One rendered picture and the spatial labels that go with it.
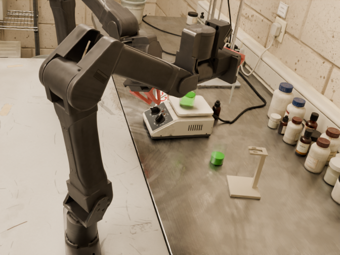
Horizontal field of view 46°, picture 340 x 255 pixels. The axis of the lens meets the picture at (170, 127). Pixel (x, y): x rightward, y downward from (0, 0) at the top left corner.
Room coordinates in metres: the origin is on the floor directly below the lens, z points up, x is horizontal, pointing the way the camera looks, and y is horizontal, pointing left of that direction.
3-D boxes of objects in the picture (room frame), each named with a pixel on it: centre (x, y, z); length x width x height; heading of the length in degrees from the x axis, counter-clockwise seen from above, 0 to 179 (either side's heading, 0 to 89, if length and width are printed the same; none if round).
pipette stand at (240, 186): (0.85, -0.22, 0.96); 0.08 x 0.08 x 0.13; 5
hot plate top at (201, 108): (1.12, -0.05, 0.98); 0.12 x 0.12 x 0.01; 20
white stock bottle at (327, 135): (1.05, -0.49, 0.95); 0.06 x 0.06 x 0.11
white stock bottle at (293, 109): (1.22, -0.42, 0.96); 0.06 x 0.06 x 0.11
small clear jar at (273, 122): (1.22, -0.35, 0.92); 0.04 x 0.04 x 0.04
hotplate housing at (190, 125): (1.12, -0.03, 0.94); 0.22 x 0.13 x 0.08; 110
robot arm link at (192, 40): (0.80, -0.01, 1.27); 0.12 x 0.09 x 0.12; 140
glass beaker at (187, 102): (1.11, -0.04, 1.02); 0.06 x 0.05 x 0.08; 144
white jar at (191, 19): (2.32, -0.04, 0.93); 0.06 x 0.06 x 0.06
